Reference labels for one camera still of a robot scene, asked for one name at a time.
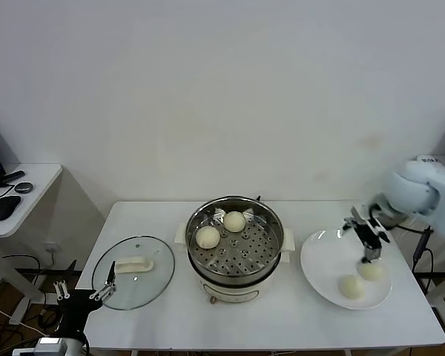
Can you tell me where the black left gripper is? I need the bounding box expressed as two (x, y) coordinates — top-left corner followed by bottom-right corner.
(53, 259), (117, 334)

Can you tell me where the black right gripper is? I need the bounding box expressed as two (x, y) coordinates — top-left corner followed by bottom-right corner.
(357, 218), (383, 266)

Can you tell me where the white steamed baozi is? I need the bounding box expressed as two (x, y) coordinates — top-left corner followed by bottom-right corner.
(195, 226), (221, 249)
(337, 274), (366, 300)
(223, 211), (247, 234)
(357, 261), (385, 283)

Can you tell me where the glass lid with white handle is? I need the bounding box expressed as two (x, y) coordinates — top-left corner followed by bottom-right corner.
(91, 234), (177, 311)

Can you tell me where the stainless steel steamer basket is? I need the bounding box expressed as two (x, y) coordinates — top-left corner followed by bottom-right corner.
(185, 195), (286, 285)

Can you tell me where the white round plate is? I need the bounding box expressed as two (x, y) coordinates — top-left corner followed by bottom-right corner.
(300, 228), (394, 311)

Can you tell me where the white side table with laptop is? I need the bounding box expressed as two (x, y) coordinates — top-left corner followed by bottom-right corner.
(0, 162), (64, 323)

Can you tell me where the black computer mouse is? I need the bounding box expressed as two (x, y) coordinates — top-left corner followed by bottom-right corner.
(0, 195), (23, 222)

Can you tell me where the black stick remote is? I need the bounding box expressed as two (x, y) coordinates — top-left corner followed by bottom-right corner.
(0, 169), (27, 183)

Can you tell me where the white electric cooker base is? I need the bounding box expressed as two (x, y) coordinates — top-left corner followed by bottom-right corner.
(174, 222), (296, 306)

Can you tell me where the black floor cable loop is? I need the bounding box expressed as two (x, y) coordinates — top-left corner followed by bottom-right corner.
(1, 248), (56, 277)

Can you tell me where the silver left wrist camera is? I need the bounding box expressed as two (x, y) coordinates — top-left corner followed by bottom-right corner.
(32, 336), (68, 356)

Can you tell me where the white floor cable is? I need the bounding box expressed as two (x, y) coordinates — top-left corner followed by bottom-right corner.
(0, 300), (55, 340)

